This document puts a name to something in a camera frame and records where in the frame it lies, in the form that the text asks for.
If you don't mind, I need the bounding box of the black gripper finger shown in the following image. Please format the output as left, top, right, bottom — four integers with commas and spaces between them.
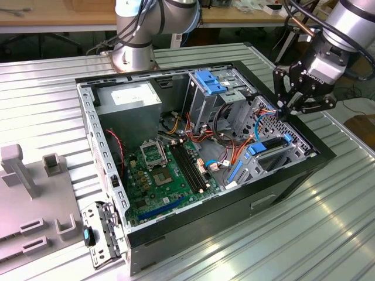
289, 95, 338, 115
272, 66, 291, 118

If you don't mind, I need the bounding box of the orange red power wire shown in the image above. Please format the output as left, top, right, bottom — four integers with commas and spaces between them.
230, 107, 281, 165

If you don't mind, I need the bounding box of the hard disk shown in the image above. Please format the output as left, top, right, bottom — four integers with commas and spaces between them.
227, 133, 292, 184

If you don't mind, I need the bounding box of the grey disk bay cage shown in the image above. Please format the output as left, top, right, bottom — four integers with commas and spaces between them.
224, 94, 319, 190

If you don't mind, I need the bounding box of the brown cardboard box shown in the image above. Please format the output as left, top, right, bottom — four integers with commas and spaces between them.
344, 114, 375, 147

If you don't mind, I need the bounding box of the blue drive latch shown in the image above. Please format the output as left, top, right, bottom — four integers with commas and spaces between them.
195, 70, 228, 95

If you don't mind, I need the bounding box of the small white box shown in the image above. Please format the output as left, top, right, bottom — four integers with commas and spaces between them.
263, 3, 285, 16

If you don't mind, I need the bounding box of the grey optical drive cage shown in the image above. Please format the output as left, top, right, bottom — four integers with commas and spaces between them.
183, 66, 256, 127

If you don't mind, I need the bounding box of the black RAM slot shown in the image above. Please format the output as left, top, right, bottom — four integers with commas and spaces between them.
169, 143, 199, 193
176, 142, 209, 190

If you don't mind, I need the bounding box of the metal socket cover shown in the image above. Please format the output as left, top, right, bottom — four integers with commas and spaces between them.
140, 140, 169, 170

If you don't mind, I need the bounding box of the black open PC case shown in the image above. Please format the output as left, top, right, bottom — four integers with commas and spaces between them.
74, 60, 337, 276

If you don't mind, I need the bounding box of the green motherboard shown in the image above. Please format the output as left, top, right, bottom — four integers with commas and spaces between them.
125, 139, 223, 227

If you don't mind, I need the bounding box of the CPU socket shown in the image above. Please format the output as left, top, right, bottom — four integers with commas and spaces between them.
151, 167, 175, 187

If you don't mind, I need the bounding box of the grey power supply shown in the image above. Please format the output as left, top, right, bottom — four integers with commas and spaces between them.
95, 81, 163, 150

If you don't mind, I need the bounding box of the blue expansion slot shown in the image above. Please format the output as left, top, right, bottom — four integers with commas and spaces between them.
138, 195, 186, 222

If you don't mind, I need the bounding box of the wooden desk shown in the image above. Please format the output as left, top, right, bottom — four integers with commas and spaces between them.
0, 0, 332, 33

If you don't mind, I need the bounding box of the grey metal slot retainer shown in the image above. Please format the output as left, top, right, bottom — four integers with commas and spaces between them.
81, 200, 129, 270

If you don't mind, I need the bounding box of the black blue latch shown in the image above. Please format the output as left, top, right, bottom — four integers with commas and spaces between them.
83, 224, 97, 247

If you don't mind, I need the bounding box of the grey parts rack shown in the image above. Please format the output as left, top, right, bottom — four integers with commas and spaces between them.
0, 143, 86, 273

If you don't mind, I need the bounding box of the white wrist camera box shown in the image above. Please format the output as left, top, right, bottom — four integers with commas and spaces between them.
307, 49, 351, 86

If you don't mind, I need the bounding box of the blue data wire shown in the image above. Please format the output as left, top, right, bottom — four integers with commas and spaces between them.
253, 112, 278, 141

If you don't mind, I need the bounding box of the black cable loop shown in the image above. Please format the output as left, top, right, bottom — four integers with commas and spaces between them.
213, 102, 236, 139

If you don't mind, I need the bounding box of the yellow wire bundle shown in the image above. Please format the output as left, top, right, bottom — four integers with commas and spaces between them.
164, 112, 180, 135

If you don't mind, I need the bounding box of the red black fan wire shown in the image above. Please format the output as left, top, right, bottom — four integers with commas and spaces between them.
105, 128, 127, 176

